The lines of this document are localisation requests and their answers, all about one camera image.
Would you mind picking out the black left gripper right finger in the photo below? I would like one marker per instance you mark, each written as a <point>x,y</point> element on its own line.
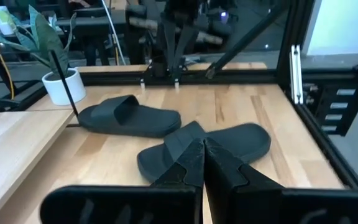
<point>225,177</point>

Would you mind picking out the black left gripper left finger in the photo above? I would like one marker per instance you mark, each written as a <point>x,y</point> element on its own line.
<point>179,177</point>

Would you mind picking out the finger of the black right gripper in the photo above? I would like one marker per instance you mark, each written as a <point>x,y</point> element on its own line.
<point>186,40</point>
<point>169,43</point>

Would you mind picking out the black slide sandal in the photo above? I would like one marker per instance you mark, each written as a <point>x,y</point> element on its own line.
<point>244,140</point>
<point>141,119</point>

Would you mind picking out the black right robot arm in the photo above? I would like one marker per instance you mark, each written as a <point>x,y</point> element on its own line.
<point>158,69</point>

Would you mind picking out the green snake plant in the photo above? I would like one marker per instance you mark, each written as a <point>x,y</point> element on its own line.
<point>47,40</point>

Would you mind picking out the black rack silver slots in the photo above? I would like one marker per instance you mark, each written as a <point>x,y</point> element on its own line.
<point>343,105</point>

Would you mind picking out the white and green container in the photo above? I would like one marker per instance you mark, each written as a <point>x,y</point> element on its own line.
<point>5,27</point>

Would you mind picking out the black diagonal frame strut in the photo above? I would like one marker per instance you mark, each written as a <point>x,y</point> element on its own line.
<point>247,39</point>

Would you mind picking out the black aluminium table frame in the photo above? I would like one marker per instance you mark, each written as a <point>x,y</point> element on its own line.
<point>294,28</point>

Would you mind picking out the silver aluminium bracket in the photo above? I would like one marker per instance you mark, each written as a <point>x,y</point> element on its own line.
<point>296,74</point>

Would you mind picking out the wooden shelf black metal frame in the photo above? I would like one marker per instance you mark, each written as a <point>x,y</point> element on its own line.
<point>14,143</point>

